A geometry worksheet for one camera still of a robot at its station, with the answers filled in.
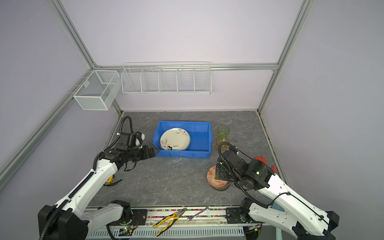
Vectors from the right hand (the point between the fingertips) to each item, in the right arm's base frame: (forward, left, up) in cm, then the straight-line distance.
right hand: (223, 172), depth 69 cm
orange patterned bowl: (-2, +2, -12) cm, 12 cm away
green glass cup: (+32, -4, -10) cm, 34 cm away
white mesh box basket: (+55, +80, +6) cm, 97 cm away
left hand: (+12, +36, -4) cm, 38 cm away
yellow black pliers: (-15, +23, -18) cm, 33 cm away
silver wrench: (-16, +16, -19) cm, 29 cm away
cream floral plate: (+29, +28, -15) cm, 43 cm away
